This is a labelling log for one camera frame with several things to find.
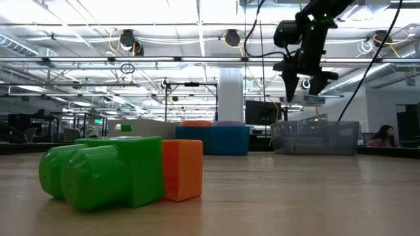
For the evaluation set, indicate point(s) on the black office desk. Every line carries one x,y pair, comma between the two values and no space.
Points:
408,152

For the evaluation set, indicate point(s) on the purple foam dice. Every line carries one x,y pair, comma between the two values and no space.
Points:
228,123

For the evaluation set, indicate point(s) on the black monitor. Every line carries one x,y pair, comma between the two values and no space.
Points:
256,113

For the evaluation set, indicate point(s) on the translucent brown plastic bin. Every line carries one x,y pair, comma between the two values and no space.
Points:
315,137

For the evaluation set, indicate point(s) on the long silver ceiling rail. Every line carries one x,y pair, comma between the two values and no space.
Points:
82,59

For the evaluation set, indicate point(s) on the light grey plastic bin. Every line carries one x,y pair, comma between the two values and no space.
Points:
154,129

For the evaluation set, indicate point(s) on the white building column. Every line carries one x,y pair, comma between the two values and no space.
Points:
231,95

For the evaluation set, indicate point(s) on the large green toy block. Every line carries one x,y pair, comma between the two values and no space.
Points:
105,173

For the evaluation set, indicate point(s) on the plain orange toy block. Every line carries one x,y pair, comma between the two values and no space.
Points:
183,168

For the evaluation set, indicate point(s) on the teal plastic bin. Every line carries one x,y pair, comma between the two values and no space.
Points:
213,141

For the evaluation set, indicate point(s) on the black background rig frame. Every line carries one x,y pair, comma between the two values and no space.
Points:
192,84

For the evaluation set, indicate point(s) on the silver air duct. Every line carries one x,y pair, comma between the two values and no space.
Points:
364,76
16,44

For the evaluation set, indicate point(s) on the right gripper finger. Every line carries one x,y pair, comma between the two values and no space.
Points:
320,83
290,85

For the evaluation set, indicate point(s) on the grey office chair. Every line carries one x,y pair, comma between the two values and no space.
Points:
72,134
367,137

